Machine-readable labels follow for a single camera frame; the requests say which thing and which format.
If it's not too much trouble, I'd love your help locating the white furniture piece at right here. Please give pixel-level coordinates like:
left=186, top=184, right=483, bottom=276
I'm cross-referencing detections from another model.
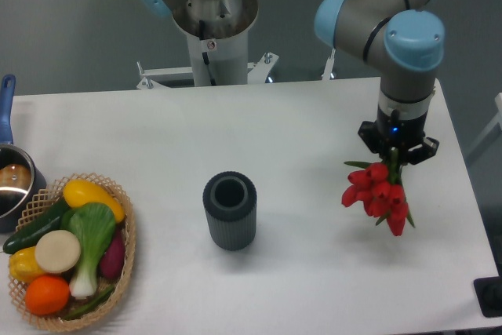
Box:
left=465, top=93, right=501, bottom=165

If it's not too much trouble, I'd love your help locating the dark grey ribbed vase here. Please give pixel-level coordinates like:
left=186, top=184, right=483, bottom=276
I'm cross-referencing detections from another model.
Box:
left=202, top=171, right=257, bottom=251

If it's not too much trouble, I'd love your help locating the red tulip bouquet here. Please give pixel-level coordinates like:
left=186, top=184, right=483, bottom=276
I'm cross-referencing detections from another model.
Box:
left=341, top=148, right=414, bottom=237

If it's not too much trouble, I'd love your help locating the orange fruit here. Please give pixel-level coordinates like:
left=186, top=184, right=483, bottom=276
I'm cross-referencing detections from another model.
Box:
left=24, top=275, right=70, bottom=316

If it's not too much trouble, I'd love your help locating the blue handled saucepan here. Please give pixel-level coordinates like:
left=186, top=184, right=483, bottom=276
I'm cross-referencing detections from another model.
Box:
left=1, top=74, right=46, bottom=234

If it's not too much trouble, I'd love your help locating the white metal base frame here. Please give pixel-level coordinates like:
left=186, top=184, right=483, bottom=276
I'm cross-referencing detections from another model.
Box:
left=136, top=49, right=337, bottom=89

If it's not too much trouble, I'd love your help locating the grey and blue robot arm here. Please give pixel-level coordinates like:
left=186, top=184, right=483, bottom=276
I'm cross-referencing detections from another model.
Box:
left=141, top=0, right=445, bottom=165

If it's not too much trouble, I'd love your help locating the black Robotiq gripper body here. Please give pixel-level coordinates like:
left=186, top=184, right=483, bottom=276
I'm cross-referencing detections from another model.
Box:
left=375, top=108, right=427, bottom=157

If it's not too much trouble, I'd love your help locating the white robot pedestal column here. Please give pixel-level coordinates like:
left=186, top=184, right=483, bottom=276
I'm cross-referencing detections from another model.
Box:
left=173, top=0, right=258, bottom=86

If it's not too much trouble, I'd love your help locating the black device at table edge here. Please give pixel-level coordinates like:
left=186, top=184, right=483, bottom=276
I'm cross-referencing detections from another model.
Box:
left=473, top=276, right=501, bottom=318

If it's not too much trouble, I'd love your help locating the woven wicker basket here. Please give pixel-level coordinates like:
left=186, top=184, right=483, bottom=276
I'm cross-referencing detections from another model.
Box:
left=9, top=173, right=136, bottom=333

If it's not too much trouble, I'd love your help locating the yellow bell pepper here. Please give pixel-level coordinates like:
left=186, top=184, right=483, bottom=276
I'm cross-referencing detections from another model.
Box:
left=9, top=246, right=48, bottom=283

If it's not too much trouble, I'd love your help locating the beige round disc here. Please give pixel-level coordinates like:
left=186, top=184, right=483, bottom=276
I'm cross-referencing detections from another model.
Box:
left=35, top=230, right=81, bottom=274

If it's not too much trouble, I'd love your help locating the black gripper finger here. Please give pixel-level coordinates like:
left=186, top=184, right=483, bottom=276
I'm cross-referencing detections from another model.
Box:
left=358, top=121, right=384, bottom=155
left=399, top=137, right=439, bottom=165

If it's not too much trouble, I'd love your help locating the green bok choy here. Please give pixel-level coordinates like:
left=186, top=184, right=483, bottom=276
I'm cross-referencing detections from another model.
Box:
left=62, top=202, right=116, bottom=300

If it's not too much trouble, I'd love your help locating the purple sweet potato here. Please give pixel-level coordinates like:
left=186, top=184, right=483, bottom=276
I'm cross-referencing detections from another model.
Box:
left=99, top=229, right=126, bottom=279

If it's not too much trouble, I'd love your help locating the green chili pepper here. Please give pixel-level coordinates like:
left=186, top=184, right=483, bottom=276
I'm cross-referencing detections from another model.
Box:
left=61, top=286, right=115, bottom=321

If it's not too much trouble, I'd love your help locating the dark green cucumber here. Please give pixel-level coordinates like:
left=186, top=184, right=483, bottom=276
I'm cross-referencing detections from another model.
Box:
left=3, top=198, right=71, bottom=254

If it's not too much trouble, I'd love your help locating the yellow squash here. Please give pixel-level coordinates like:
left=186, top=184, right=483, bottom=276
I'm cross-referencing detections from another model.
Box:
left=63, top=179, right=126, bottom=224

